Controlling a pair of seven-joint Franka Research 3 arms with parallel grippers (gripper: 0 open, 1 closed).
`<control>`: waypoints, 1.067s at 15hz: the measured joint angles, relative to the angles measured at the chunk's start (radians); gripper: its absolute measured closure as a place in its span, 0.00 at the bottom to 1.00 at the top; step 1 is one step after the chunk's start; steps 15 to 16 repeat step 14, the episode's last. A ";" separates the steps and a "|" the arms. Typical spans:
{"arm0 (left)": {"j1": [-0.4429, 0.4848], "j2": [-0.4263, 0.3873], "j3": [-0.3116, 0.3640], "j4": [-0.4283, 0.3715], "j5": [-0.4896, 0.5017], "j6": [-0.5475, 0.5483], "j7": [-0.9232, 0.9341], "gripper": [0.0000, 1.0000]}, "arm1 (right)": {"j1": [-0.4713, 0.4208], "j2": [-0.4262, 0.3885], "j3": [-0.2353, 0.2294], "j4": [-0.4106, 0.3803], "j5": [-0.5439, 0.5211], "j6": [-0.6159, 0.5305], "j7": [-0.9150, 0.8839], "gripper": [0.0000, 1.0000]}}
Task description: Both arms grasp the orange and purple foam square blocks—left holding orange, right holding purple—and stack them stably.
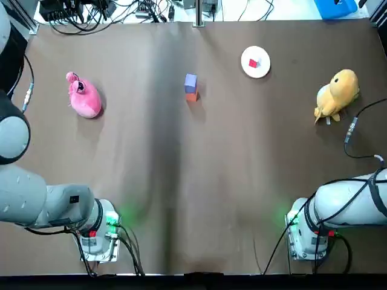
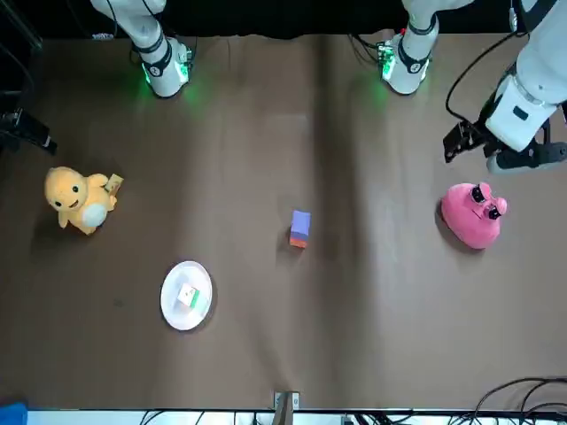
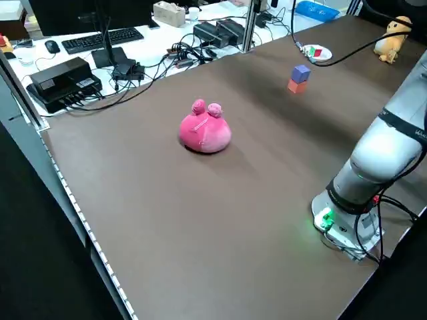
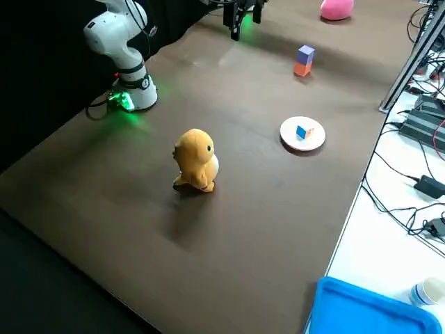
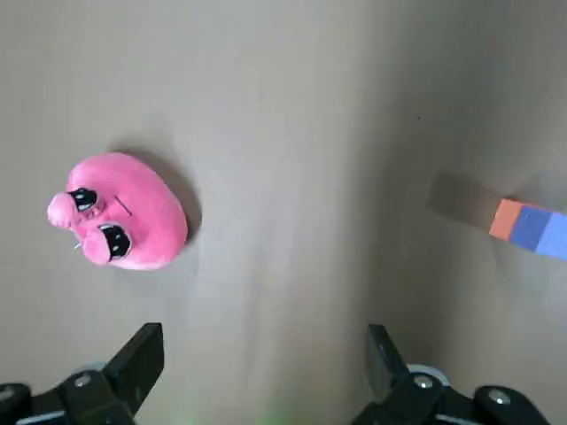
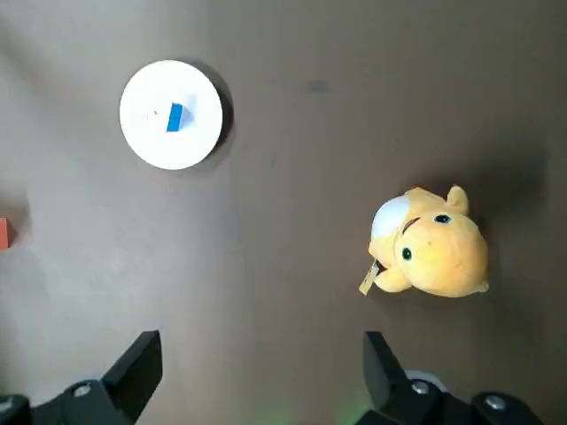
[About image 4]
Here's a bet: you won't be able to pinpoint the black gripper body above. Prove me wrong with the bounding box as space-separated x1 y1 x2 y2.
223 0 264 11

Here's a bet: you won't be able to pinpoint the purple foam block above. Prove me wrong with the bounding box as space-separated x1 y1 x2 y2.
297 45 316 66

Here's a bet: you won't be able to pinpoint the orange foam block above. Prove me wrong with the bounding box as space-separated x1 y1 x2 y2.
293 61 313 77

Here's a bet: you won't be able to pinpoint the pink plush toy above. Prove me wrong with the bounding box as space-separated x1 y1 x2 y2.
319 0 356 21

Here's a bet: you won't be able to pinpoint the round pale plate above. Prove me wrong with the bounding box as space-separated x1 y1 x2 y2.
280 116 328 153

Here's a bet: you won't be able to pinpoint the yellow plush toy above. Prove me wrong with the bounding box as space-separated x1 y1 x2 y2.
171 128 221 193

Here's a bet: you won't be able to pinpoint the black power supply box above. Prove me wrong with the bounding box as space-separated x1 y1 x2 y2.
397 108 445 151
413 93 445 121

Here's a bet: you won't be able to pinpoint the black power adapter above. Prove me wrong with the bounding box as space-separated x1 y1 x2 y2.
412 174 445 200
422 216 445 238

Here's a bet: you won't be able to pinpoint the blue plastic tray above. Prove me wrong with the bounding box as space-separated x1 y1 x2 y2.
307 276 443 334

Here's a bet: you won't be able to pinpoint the white blue paper cup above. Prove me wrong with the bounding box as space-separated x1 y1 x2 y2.
409 276 445 308

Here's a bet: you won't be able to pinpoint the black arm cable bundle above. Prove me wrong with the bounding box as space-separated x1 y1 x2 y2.
124 0 156 62

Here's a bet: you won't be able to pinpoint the aluminium frame post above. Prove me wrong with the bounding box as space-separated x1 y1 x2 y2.
378 6 445 113

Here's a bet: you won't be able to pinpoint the black base cables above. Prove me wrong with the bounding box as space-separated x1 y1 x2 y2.
85 93 121 122

